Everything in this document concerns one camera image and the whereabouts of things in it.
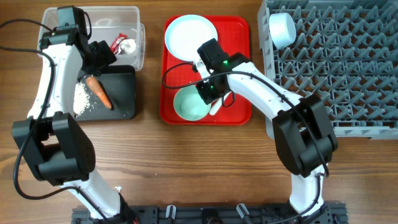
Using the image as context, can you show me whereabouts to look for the clear plastic storage bin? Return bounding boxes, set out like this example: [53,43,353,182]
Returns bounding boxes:
[37,6,146,72]

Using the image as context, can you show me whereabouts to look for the black rectangular tray bin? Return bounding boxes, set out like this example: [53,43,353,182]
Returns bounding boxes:
[75,65,136,122]

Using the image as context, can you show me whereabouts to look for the light blue plate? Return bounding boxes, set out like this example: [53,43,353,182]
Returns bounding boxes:
[164,14,218,62]

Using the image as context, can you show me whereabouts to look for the left black cable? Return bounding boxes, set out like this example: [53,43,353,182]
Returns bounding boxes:
[0,11,103,222]

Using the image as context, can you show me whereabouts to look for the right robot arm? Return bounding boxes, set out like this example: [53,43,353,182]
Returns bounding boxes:
[195,39,338,223]

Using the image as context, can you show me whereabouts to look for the cooked rice leftovers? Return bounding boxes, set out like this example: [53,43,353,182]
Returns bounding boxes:
[73,82,90,116]

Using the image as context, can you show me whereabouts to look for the light blue rice bowl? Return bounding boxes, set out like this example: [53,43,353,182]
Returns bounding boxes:
[269,12,297,49]

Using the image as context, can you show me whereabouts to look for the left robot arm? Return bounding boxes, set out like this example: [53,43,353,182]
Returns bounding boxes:
[12,6,136,223]

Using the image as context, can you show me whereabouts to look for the red serving tray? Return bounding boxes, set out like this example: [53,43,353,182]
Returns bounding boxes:
[159,16,252,126]

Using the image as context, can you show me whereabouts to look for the orange carrot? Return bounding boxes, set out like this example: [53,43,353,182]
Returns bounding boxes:
[86,77,113,110]

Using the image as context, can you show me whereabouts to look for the white plastic spoon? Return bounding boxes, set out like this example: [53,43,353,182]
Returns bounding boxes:
[209,91,231,116]

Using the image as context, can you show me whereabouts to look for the red snack wrapper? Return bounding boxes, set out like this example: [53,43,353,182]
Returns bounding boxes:
[110,33,127,55]

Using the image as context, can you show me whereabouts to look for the mint green bowl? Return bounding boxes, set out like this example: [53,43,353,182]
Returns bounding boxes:
[174,85,211,121]

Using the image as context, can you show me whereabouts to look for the grey dishwasher rack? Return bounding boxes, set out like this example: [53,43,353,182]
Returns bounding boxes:
[257,1,397,139]

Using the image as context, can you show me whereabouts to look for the white tissue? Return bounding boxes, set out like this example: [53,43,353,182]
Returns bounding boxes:
[120,39,137,54]

